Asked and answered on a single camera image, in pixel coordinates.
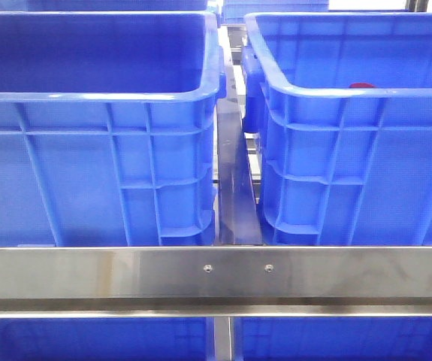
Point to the red push button switch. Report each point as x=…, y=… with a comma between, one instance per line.
x=362, y=85

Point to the steel centre divider bar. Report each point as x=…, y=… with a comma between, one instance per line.
x=238, y=220

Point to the left blue plastic crate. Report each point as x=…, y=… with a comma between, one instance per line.
x=106, y=128

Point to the blue plastic crate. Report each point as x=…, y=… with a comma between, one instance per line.
x=341, y=166
x=106, y=128

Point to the right blue plastic crate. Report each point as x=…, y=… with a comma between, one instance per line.
x=341, y=166

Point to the back right blue crate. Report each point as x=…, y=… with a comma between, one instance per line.
x=233, y=12

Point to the lower right blue crate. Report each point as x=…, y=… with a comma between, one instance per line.
x=333, y=338

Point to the lower left blue crate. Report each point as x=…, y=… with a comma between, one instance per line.
x=107, y=339

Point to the back left blue crate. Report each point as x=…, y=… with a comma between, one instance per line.
x=115, y=5

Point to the steel shelf front rail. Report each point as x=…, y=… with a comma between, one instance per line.
x=240, y=281

